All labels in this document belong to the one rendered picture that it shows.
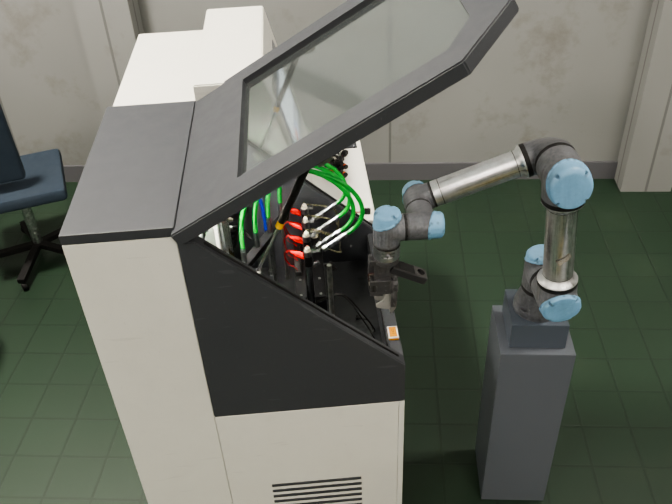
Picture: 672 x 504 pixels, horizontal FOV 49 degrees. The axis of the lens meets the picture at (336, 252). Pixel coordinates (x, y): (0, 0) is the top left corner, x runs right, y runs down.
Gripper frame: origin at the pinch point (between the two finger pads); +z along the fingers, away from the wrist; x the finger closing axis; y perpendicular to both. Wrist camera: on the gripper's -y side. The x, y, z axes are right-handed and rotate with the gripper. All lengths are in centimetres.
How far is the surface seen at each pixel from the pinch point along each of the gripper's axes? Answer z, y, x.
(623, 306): 105, -130, -106
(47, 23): 0, 168, -262
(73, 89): 41, 163, -261
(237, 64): -49, 44, -70
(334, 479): 62, 21, 14
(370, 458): 53, 9, 13
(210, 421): 28, 57, 14
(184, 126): -44, 59, -39
